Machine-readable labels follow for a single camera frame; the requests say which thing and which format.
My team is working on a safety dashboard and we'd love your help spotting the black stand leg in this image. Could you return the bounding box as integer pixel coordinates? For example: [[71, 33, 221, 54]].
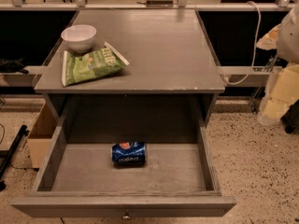
[[0, 125, 28, 191]]

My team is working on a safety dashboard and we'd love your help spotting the open grey top drawer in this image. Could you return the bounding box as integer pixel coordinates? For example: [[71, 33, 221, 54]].
[[11, 123, 236, 218]]

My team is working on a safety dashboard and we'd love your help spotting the blue pepsi can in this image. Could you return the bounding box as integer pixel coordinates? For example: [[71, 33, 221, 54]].
[[111, 142, 146, 165]]

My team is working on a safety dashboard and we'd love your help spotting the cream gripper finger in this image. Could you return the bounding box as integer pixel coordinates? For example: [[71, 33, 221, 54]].
[[257, 63, 299, 126], [257, 24, 281, 50]]

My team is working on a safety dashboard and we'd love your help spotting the green chip bag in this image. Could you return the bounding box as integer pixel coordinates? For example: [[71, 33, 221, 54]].
[[62, 42, 129, 87]]

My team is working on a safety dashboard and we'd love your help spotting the white ceramic bowl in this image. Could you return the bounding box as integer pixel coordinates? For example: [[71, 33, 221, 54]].
[[61, 24, 96, 53]]

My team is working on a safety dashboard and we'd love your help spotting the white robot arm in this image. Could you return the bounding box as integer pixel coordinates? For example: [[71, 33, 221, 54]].
[[257, 5, 299, 125]]

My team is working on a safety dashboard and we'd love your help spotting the cardboard box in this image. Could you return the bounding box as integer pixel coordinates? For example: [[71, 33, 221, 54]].
[[26, 105, 57, 168]]

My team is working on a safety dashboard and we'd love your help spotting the black object on shelf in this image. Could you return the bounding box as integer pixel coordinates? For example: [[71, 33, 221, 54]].
[[0, 59, 29, 74]]

